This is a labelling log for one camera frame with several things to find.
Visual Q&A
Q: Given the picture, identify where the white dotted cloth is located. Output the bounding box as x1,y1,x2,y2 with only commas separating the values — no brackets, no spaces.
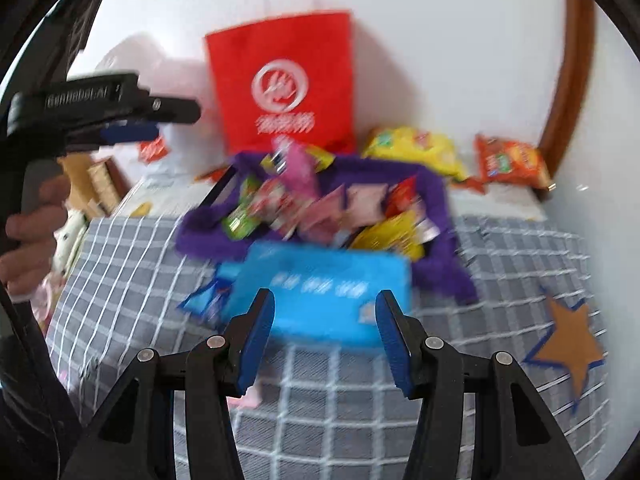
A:
52,210,88,276

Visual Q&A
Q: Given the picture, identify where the pink and yellow snack packet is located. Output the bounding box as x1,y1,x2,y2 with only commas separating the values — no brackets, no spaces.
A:
260,137,336,201

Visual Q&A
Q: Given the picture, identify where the person's left forearm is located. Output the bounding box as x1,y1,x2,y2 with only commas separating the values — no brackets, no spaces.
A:
0,285,83,480

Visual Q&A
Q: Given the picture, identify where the orange chips bag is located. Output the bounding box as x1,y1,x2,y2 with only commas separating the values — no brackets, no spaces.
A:
472,135,553,190

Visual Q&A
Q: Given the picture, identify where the red paper bag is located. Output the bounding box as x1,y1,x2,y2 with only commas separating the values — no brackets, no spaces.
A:
204,0,357,156

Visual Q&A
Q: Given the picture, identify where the green snack packet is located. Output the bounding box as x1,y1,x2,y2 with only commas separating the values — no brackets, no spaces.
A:
222,177,266,241

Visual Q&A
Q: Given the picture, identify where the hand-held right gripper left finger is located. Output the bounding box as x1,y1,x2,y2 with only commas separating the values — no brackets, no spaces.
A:
60,287,277,480

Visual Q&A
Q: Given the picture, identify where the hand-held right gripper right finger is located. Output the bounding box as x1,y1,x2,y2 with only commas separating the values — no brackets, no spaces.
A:
375,290,586,480

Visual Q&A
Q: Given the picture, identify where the wooden headboard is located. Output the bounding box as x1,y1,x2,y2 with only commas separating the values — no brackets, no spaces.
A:
57,155,136,218

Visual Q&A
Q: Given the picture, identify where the red snack packet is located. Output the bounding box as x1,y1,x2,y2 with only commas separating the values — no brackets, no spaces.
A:
387,177,418,213

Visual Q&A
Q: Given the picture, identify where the brown wooden door frame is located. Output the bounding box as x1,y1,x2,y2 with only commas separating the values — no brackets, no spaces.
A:
537,0,598,173

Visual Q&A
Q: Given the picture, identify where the light pink snack packet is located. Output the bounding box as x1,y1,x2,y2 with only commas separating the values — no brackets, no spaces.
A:
300,185,346,246

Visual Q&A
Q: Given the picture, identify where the blue snack packet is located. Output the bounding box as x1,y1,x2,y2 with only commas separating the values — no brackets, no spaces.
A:
179,262,241,326

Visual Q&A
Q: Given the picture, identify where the grey checkered cloth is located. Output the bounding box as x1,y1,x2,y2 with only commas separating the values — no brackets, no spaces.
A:
42,210,608,480

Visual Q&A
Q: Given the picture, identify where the white plastic bag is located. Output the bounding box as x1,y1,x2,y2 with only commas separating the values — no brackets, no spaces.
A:
75,32,226,181

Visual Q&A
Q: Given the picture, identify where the blue tissue pack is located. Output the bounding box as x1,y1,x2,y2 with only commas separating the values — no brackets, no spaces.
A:
227,242,413,348

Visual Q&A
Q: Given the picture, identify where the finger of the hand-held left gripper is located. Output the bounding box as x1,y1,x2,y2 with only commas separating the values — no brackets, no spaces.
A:
70,121,162,150
135,92,203,125

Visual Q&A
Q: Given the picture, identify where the person's left hand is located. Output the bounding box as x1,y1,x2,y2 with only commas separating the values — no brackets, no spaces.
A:
0,175,71,301

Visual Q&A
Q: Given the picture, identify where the purple towel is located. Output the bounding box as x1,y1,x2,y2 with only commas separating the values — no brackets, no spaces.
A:
175,150,478,306

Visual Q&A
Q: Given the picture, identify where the yellow chips bag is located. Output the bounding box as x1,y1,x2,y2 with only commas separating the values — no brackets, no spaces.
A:
361,127,468,181

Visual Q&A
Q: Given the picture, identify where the newspaper sheet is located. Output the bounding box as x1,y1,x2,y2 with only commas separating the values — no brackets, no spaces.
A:
125,160,546,221

